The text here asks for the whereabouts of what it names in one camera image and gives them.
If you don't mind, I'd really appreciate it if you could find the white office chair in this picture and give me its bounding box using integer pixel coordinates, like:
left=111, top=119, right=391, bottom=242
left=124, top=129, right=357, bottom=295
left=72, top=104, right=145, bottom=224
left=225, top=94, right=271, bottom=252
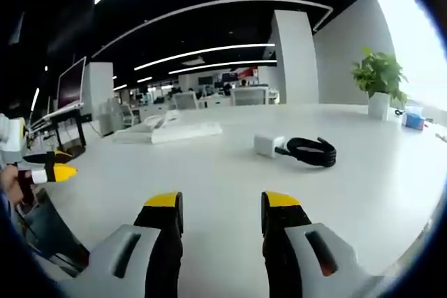
left=172, top=91, right=200, bottom=111
left=230, top=87, right=270, bottom=107

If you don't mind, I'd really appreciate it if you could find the white cloth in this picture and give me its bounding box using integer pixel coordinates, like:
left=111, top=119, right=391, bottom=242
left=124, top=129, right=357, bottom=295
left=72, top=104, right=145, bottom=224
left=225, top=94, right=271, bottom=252
left=112, top=110, right=224, bottom=144

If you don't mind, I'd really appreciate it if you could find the green plant in white pot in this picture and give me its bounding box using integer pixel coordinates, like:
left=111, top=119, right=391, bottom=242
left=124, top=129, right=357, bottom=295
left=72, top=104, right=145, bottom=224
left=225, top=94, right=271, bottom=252
left=350, top=45, right=410, bottom=121

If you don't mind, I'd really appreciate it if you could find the coiled black cable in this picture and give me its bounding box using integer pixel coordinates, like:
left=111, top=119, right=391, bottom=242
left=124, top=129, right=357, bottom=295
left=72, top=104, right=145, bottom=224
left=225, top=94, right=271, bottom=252
left=274, top=136, right=338, bottom=170

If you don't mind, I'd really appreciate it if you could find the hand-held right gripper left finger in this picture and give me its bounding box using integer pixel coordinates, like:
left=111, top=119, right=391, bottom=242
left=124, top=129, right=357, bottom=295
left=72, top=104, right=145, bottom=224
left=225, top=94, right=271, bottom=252
left=57, top=191, right=184, bottom=298

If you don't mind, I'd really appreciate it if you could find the white charger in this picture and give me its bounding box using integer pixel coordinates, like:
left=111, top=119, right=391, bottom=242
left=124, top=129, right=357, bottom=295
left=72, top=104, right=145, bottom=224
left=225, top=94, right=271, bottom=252
left=254, top=133, right=281, bottom=156

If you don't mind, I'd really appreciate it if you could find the person's left hand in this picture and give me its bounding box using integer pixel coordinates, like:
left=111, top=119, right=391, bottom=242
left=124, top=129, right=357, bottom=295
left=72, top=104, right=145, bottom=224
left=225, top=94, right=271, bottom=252
left=0, top=164, right=24, bottom=205

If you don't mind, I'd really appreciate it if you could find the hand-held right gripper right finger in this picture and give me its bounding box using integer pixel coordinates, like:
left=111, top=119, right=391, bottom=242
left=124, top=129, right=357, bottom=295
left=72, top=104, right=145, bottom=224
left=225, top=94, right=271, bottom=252
left=261, top=191, right=389, bottom=298

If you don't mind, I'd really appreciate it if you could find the blue tissue box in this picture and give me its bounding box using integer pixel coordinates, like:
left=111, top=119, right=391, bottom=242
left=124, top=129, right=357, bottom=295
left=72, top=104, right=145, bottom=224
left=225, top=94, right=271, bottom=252
left=400, top=105, right=427, bottom=132

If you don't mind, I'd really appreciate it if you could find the white desk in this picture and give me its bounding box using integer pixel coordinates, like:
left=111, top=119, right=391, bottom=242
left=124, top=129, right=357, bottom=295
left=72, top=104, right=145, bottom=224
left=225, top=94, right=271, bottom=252
left=43, top=102, right=447, bottom=278

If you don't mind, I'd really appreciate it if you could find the silver computer monitor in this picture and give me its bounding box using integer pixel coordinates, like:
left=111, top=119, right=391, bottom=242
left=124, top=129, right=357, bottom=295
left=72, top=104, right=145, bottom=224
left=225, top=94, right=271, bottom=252
left=54, top=55, right=87, bottom=111

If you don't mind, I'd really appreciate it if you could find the person's denim leg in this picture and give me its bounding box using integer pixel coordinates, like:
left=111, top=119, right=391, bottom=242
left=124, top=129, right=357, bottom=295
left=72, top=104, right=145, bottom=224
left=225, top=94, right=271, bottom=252
left=15, top=188, right=91, bottom=274

